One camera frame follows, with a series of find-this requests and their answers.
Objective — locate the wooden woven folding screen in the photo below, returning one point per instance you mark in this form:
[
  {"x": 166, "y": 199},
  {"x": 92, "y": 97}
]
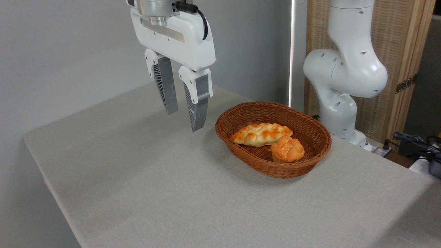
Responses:
[{"x": 396, "y": 34}]

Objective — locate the grey tablecloth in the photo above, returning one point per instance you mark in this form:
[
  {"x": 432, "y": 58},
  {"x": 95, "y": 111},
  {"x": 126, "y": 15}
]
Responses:
[{"x": 206, "y": 206}]

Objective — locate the long braided bread loaf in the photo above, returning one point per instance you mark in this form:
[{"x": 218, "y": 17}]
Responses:
[{"x": 260, "y": 134}]

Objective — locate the white vertical pole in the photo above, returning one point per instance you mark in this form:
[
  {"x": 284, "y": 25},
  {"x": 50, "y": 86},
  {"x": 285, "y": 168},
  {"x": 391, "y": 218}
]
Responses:
[{"x": 292, "y": 51}]

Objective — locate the round knotted bread roll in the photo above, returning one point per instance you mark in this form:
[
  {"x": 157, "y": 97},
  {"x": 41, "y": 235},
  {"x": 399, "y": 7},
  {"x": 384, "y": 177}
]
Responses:
[{"x": 287, "y": 150}]

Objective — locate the dark metal screen hinge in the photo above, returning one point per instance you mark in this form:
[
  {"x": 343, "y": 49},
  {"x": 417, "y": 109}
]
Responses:
[{"x": 406, "y": 84}]

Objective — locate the brown oval wicker basket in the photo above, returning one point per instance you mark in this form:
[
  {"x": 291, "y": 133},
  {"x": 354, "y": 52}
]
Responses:
[{"x": 248, "y": 113}]

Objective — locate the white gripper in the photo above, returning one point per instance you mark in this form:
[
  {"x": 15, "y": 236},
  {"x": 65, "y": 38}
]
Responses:
[{"x": 179, "y": 44}]

